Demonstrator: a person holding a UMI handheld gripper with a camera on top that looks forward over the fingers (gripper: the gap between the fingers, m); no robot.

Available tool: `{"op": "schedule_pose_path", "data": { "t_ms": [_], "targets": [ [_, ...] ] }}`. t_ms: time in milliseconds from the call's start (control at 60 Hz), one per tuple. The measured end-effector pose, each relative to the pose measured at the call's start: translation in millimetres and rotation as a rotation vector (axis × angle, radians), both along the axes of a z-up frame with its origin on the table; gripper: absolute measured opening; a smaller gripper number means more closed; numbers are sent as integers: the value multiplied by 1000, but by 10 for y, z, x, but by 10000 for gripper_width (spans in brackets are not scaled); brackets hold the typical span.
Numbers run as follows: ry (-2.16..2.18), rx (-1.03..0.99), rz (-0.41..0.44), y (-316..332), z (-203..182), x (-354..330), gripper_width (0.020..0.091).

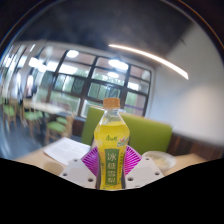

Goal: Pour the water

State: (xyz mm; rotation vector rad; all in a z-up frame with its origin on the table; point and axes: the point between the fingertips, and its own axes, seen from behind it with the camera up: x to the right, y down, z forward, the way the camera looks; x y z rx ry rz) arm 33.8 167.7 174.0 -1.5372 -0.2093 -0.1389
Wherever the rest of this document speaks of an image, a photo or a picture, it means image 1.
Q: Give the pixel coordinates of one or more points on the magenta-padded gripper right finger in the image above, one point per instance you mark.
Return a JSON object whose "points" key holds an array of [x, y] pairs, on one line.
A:
{"points": [[146, 170]]}

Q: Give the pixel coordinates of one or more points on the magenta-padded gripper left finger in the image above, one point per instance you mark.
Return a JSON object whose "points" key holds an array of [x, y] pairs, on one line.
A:
{"points": [[76, 171]]}

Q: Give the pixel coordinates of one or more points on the yellow drink bottle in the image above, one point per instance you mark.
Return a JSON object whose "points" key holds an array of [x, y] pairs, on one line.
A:
{"points": [[111, 133]]}

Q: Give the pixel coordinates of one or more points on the white bowl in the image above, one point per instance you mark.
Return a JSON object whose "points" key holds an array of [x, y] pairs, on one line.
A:
{"points": [[161, 160]]}

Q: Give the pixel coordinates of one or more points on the white paper sheet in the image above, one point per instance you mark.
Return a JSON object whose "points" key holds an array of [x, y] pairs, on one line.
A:
{"points": [[65, 150]]}

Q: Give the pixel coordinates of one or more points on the green upholstered bench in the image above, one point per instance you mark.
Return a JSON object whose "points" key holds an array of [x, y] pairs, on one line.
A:
{"points": [[146, 133]]}

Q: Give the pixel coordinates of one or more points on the wooden chairs with green seats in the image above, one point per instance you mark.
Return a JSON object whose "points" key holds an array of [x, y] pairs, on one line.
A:
{"points": [[55, 126]]}

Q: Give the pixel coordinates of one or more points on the wooden dining table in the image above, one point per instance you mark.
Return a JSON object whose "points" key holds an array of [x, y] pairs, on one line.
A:
{"points": [[43, 106]]}

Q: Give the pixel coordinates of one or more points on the large black-framed grid window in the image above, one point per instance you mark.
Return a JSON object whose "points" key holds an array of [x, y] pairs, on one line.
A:
{"points": [[86, 83]]}

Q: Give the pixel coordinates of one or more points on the round white pendant lamp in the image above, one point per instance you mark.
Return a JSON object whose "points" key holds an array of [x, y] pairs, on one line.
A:
{"points": [[118, 64]]}

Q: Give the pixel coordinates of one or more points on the long linear ceiling light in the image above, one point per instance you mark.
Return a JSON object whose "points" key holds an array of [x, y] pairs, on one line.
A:
{"points": [[153, 57]]}

